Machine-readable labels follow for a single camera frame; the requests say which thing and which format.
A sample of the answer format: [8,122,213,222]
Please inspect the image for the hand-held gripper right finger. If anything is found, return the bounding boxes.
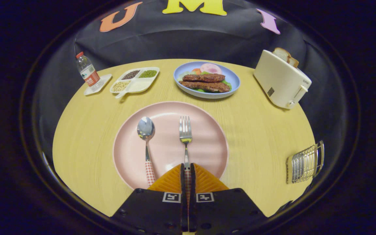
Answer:
[188,163,267,235]

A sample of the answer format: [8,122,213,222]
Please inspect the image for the pink plate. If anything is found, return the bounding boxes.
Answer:
[113,101,229,190]

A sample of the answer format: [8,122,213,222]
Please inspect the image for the brown grilled meat strip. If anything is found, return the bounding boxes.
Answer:
[182,73,226,83]
[179,81,230,93]

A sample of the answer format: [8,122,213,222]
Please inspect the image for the white toaster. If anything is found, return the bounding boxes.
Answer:
[253,50,312,109]

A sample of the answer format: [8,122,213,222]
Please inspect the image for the blue plate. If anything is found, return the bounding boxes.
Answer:
[173,61,241,99]

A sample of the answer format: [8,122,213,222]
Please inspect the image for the small white coaster tray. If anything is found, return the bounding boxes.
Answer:
[84,74,112,96]

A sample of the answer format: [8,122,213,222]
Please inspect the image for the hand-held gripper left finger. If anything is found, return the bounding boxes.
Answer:
[111,163,188,235]

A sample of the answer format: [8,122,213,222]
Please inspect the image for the pink ham slice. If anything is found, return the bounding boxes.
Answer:
[200,63,223,75]

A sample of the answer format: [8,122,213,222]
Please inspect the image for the water bottle with red label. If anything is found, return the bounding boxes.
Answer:
[76,52,101,92]

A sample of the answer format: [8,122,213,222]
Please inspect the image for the metal wire basket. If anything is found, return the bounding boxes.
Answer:
[286,140,325,184]

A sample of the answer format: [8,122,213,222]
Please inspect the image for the green lettuce leaves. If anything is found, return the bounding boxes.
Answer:
[178,68,232,93]

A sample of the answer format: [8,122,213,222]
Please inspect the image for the spoon with checked handle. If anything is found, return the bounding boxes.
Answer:
[137,117,157,187]

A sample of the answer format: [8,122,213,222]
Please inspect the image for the fork with checked handle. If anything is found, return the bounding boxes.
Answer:
[179,116,193,203]

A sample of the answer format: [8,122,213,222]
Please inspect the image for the white divided tray of beans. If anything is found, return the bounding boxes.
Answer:
[110,67,160,99]

